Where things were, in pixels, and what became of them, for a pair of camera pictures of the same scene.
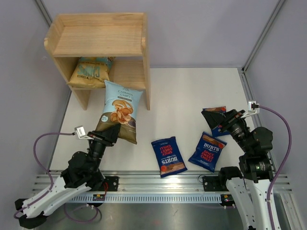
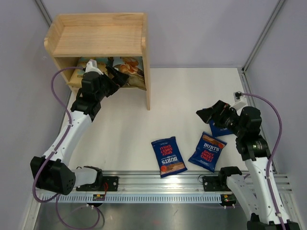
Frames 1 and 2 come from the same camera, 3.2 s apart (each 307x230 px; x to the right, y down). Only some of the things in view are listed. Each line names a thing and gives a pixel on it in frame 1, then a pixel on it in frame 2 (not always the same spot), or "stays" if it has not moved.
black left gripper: (110, 133) to (120, 78)
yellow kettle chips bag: (91, 71) stays
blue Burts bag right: (218, 130) stays
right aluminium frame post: (279, 4) stays
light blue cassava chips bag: (120, 107) to (134, 67)
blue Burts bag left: (170, 161) stays
